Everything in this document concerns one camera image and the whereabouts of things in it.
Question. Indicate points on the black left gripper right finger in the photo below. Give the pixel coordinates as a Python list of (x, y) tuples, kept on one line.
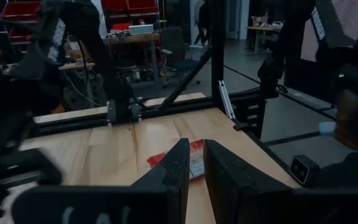
[(247, 199)]

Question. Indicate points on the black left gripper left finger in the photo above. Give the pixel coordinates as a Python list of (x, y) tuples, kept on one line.
[(154, 199)]

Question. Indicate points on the red popcorn bag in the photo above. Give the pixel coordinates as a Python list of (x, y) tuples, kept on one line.
[(196, 155)]

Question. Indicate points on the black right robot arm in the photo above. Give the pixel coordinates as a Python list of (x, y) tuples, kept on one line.
[(89, 37)]

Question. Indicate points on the white aluminium bar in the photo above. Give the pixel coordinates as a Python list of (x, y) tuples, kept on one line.
[(227, 99)]

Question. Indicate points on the red storage bin shelf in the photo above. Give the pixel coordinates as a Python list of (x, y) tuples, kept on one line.
[(20, 11)]

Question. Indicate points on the person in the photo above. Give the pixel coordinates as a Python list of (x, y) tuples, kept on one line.
[(353, 124), (204, 21)]

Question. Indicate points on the dark office chair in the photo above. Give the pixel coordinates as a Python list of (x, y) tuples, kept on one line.
[(174, 46)]

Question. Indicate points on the wooden workbench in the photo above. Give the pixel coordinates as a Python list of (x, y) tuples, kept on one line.
[(135, 39)]

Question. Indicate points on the white device box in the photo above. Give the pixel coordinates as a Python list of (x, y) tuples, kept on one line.
[(140, 29)]

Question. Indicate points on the light wooden table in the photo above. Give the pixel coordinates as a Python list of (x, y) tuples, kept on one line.
[(264, 29)]

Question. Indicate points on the red storage bins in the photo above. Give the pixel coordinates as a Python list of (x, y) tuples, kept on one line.
[(129, 7)]

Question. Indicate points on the cardboard box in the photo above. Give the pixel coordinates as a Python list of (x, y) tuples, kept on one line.
[(259, 21)]

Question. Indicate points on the small black depth camera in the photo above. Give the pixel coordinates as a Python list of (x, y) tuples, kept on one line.
[(303, 170)]

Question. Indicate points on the black aluminium table frame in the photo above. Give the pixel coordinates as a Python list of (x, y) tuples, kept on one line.
[(217, 46)]

